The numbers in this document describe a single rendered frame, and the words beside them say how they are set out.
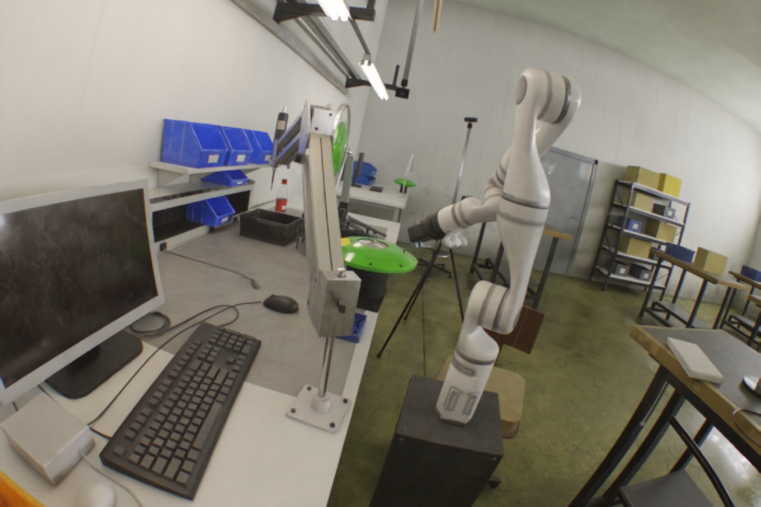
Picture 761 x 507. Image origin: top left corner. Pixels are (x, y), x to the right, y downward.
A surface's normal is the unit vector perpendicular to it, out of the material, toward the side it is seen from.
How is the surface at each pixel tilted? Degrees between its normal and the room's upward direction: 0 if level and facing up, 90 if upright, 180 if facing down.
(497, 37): 90
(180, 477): 6
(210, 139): 88
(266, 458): 0
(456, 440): 0
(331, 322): 90
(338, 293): 90
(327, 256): 47
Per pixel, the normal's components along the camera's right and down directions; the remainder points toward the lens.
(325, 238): 0.44, -0.47
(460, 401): -0.22, 0.15
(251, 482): 0.19, -0.96
